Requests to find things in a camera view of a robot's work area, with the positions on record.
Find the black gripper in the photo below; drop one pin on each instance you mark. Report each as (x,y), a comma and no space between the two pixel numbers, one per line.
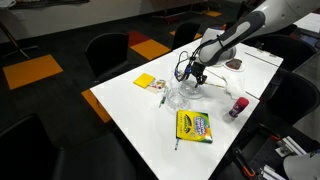
(199,70)

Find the clear glass bowl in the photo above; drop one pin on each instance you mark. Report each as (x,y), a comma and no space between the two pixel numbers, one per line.
(176,100)

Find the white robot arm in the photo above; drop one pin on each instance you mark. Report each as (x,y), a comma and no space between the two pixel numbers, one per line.
(240,30)

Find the thin yellow striped pencil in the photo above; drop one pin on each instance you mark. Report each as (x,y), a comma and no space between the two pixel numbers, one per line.
(216,86)

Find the white paper napkin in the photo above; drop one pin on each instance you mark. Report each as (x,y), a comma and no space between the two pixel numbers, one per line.
(235,85)

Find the brown chocolate pastry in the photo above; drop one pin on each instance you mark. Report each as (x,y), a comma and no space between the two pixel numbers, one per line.
(234,64)

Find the green white marker pen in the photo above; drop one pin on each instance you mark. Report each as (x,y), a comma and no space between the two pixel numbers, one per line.
(162,100)

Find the white plate with brown pastry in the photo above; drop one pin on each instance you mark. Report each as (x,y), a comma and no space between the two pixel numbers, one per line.
(243,66)

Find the yellow green Crayola marker box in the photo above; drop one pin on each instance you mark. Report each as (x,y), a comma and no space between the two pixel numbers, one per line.
(195,126)

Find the red-lidded sprinkle jar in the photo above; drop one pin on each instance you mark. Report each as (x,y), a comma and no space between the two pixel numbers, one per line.
(239,106)

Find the black office chair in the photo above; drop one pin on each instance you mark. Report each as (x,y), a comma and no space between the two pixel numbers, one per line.
(286,50)
(50,153)
(293,96)
(185,35)
(106,55)

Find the beige paper card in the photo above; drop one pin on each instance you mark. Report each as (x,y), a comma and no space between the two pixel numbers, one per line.
(152,89)

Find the yellow sticky note pad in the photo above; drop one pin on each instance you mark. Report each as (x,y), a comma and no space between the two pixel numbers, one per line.
(143,80)

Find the blue marker pen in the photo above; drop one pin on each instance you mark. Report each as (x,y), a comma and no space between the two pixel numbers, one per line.
(176,145)

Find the black tripod legs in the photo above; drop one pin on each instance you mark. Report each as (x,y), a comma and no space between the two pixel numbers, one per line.
(13,40)

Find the aluminium rail pieces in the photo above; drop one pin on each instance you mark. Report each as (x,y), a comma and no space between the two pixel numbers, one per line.
(290,145)

